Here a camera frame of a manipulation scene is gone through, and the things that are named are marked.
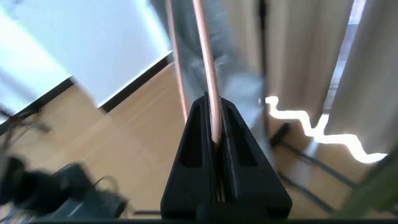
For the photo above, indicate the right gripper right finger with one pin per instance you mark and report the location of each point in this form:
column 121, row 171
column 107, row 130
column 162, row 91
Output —
column 258, row 193

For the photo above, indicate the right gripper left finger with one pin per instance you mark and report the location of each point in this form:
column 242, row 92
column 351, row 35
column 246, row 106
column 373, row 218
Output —
column 186, row 193

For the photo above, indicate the pink clothes hanger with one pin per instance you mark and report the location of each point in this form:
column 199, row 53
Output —
column 214, row 109

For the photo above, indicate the pale grey shorts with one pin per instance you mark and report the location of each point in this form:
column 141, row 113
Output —
column 236, row 84

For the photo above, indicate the green long-sleeved shirt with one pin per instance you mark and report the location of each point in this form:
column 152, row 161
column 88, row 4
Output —
column 373, row 189

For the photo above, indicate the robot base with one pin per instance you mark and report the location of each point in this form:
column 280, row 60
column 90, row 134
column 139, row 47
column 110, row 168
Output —
column 77, row 199

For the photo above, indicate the black clothes rack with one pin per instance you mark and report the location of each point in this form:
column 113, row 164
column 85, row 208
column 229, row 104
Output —
column 280, row 133

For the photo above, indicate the beige curtain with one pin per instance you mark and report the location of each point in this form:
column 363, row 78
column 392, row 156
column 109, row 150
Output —
column 298, row 46

